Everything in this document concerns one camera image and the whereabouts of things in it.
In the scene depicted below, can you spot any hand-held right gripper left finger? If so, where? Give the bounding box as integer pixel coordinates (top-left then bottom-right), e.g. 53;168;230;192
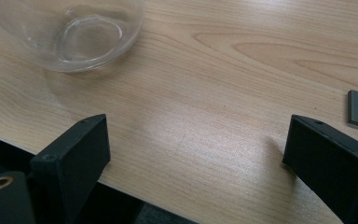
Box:
29;113;112;224

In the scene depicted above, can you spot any clear glass bowl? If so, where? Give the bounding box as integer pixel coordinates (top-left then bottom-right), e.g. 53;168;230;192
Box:
0;0;146;74

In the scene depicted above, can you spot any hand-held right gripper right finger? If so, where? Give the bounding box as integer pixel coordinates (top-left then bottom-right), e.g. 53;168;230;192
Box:
282;114;358;224

